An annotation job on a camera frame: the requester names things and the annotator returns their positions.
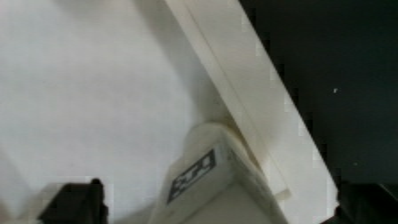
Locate white right fence rail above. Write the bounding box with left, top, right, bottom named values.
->
left=165, top=0, right=337, bottom=224

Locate white square tabletop tray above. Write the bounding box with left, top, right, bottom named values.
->
left=0, top=0, right=230, bottom=224

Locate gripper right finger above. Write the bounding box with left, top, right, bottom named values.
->
left=330, top=182, right=398, bottom=224

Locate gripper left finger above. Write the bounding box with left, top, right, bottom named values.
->
left=37, top=178, right=108, bottom=224

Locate white leg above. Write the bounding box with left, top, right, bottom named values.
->
left=147, top=123, right=287, bottom=224

